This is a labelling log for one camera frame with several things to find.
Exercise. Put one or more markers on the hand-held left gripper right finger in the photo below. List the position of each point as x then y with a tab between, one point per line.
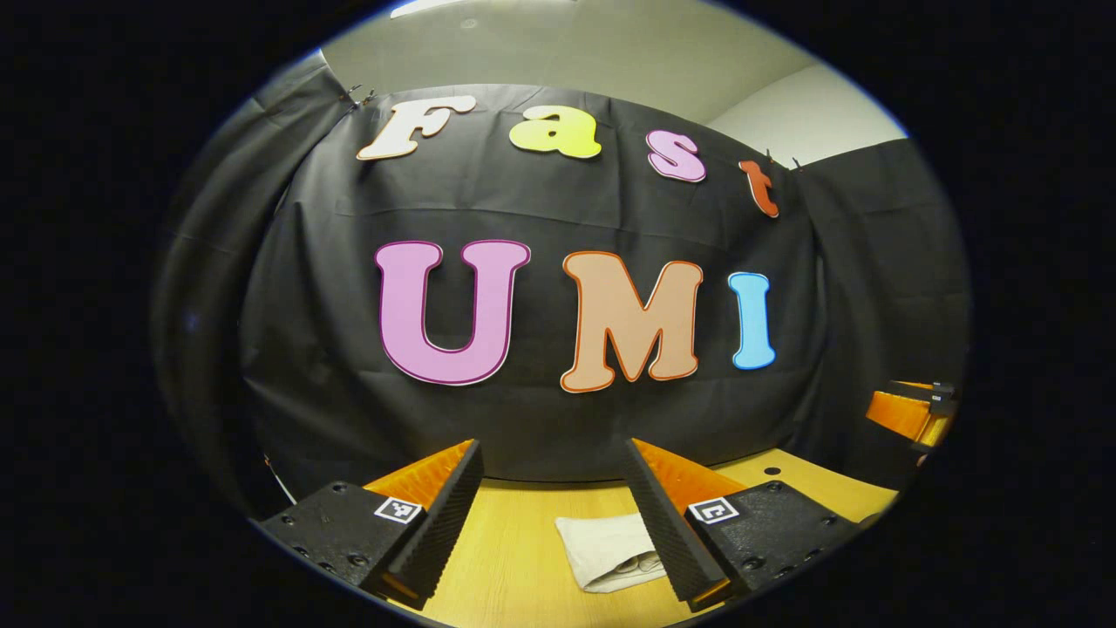
663	532

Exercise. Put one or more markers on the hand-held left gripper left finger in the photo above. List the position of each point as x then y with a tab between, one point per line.
440	523

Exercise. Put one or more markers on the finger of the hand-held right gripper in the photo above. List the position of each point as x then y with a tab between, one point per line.
902	414

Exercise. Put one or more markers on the cream white jeans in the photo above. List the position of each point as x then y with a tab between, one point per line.
606	545

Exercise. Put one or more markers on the black backdrop cloth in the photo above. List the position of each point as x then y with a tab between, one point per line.
540	209

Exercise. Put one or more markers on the ceiling light panel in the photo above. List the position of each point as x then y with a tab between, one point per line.
427	7

